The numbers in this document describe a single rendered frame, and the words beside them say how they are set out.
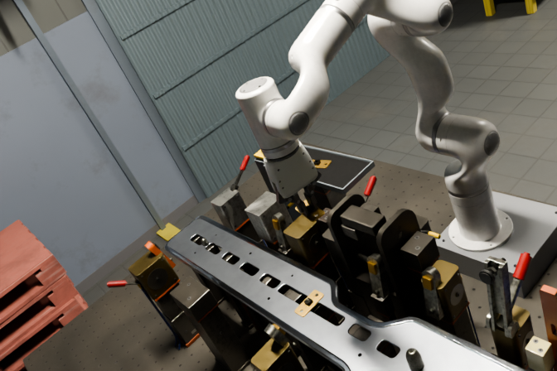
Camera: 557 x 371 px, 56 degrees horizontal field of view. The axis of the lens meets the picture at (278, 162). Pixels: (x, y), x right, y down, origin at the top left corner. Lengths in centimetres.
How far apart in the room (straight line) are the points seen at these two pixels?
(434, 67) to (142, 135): 276
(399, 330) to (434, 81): 61
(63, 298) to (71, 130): 120
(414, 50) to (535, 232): 69
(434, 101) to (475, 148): 16
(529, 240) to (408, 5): 82
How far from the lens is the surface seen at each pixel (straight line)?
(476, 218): 165
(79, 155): 369
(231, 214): 187
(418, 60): 136
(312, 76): 103
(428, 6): 124
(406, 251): 127
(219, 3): 401
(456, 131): 146
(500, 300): 113
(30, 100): 357
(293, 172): 113
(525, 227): 175
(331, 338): 132
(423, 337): 126
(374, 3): 121
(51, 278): 288
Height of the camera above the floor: 198
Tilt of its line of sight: 29 degrees down
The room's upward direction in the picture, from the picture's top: 25 degrees counter-clockwise
